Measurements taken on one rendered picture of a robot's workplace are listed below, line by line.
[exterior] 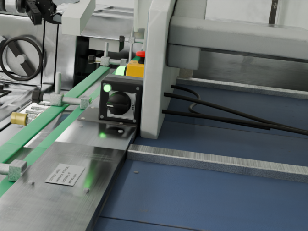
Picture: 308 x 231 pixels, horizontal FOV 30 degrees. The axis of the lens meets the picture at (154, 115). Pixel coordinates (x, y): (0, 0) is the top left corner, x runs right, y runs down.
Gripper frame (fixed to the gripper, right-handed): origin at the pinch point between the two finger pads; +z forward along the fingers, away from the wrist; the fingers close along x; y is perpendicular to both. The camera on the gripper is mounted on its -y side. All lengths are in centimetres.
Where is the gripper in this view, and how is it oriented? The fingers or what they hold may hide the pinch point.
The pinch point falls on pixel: (75, 11)
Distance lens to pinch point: 200.5
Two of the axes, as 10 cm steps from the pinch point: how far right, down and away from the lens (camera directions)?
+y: 1.3, -5.4, 8.3
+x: -0.7, 8.3, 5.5
